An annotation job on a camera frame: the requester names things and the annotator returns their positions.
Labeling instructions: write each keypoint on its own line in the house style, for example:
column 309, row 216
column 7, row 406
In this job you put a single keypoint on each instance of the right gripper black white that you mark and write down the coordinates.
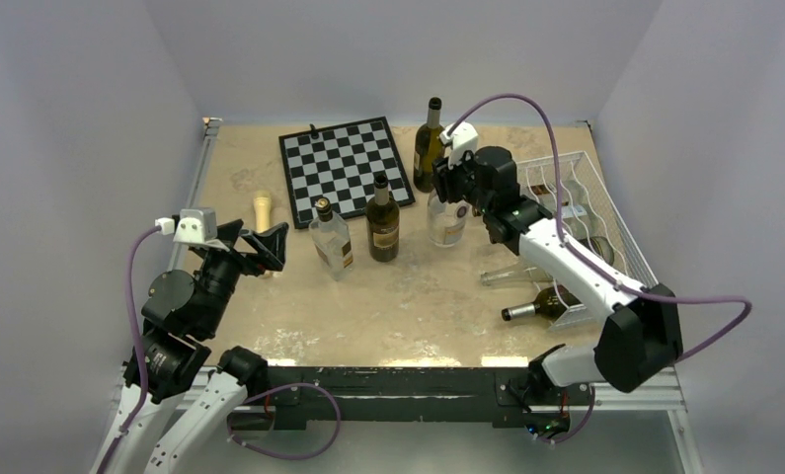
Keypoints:
column 444, row 177

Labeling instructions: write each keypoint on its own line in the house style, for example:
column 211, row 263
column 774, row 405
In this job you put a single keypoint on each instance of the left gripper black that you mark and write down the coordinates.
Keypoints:
column 269, row 247

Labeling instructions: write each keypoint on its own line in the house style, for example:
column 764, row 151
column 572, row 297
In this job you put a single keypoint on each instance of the clear round bottle blue emblem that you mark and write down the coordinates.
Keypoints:
column 446, row 221

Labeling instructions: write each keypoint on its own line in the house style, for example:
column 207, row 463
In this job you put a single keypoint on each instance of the green wine bottle white label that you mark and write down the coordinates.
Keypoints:
column 428, row 146

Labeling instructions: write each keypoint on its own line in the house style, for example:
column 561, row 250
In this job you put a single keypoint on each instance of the clear square liquor bottle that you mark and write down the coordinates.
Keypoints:
column 332, row 239

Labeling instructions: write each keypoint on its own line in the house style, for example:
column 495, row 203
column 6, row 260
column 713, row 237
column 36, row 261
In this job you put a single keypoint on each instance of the dark wine bottle brown label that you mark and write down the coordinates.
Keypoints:
column 382, row 213

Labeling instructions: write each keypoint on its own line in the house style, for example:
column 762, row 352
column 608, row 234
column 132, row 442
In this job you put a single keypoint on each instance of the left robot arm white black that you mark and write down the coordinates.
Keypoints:
column 183, row 311

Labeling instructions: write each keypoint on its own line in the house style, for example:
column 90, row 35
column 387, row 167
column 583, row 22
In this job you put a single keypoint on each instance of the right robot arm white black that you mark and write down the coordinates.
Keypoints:
column 512, row 287

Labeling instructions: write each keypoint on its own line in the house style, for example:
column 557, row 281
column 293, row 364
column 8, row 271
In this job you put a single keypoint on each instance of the clear bottle gold black cap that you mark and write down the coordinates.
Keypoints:
column 573, row 199

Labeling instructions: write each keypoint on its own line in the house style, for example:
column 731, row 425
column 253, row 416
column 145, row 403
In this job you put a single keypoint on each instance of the clear empty bottle no cap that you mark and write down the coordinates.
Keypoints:
column 515, row 274

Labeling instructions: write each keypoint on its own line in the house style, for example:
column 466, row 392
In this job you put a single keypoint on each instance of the dark wine bottle silver neck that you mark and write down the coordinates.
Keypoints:
column 550, row 303

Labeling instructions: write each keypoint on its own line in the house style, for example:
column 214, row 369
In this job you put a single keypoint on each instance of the black white chessboard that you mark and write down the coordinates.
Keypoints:
column 340, row 165

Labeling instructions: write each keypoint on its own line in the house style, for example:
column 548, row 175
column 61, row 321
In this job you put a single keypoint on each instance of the black front mounting beam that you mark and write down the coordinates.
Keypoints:
column 498, row 396

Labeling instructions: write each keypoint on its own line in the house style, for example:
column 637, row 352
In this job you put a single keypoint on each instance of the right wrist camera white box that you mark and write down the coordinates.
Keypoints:
column 460, row 138

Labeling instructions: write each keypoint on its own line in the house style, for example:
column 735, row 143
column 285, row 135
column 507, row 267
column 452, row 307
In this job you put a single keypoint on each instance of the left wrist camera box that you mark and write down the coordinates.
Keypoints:
column 194, row 227

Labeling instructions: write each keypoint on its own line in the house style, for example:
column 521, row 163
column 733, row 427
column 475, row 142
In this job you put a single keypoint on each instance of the white wire wine rack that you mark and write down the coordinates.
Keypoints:
column 603, row 219

